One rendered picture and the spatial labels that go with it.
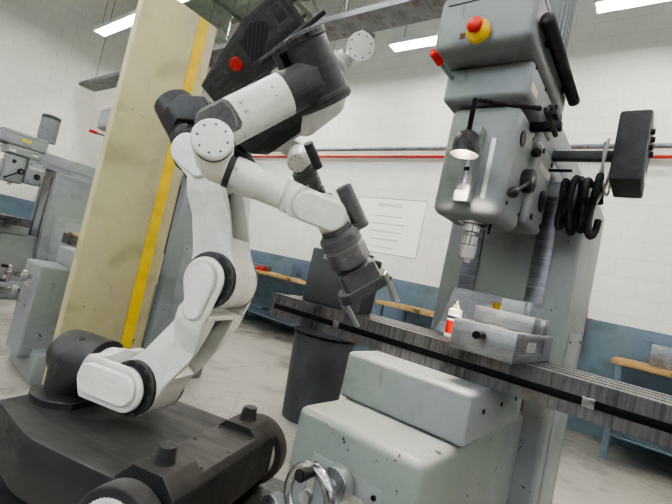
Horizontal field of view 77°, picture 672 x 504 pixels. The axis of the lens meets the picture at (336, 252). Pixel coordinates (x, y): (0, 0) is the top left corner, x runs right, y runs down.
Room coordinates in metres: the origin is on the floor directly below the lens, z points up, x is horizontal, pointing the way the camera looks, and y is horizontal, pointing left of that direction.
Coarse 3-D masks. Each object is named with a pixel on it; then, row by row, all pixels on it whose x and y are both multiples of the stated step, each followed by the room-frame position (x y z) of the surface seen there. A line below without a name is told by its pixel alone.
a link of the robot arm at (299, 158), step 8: (296, 144) 1.44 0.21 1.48; (304, 144) 1.41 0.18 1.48; (312, 144) 1.40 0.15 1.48; (288, 152) 1.44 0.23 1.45; (296, 152) 1.38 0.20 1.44; (304, 152) 1.41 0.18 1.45; (312, 152) 1.41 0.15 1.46; (288, 160) 1.38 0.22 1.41; (296, 160) 1.38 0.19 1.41; (304, 160) 1.38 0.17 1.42; (312, 160) 1.43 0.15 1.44; (320, 160) 1.44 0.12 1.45; (296, 168) 1.39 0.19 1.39; (304, 168) 1.39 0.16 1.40; (312, 168) 1.44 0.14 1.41; (320, 168) 1.44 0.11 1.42; (296, 176) 1.44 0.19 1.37; (304, 176) 1.43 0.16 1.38; (312, 176) 1.44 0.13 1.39
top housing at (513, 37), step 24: (456, 0) 1.11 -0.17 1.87; (480, 0) 1.06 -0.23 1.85; (504, 0) 1.02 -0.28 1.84; (528, 0) 0.99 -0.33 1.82; (456, 24) 1.10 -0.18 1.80; (504, 24) 1.02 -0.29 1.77; (528, 24) 0.98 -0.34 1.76; (456, 48) 1.10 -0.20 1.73; (480, 48) 1.07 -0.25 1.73; (504, 48) 1.05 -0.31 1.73; (528, 48) 1.03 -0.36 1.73; (552, 72) 1.17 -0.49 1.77; (552, 96) 1.24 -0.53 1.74
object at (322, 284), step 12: (312, 264) 1.48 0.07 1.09; (324, 264) 1.46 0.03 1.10; (312, 276) 1.48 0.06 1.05; (324, 276) 1.46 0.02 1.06; (312, 288) 1.47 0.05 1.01; (324, 288) 1.45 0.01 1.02; (336, 288) 1.43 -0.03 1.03; (312, 300) 1.47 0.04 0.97; (324, 300) 1.45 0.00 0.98; (336, 300) 1.43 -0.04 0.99; (360, 300) 1.39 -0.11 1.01; (372, 300) 1.48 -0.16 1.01; (360, 312) 1.40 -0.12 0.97
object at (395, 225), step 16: (368, 208) 6.55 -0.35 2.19; (384, 208) 6.38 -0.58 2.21; (400, 208) 6.21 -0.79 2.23; (416, 208) 6.05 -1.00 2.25; (368, 224) 6.52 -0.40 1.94; (384, 224) 6.34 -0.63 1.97; (400, 224) 6.18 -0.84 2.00; (416, 224) 6.02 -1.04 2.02; (368, 240) 6.48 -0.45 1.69; (384, 240) 6.31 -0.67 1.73; (400, 240) 6.14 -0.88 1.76; (416, 240) 5.99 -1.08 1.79; (400, 256) 6.11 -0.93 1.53
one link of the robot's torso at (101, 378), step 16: (112, 352) 1.17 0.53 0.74; (128, 352) 1.21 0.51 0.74; (80, 368) 1.11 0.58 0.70; (96, 368) 1.10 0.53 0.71; (112, 368) 1.09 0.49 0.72; (128, 368) 1.08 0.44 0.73; (80, 384) 1.11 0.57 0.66; (96, 384) 1.09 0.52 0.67; (112, 384) 1.08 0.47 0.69; (128, 384) 1.06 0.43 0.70; (96, 400) 1.10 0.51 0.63; (112, 400) 1.07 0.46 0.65; (128, 400) 1.06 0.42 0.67
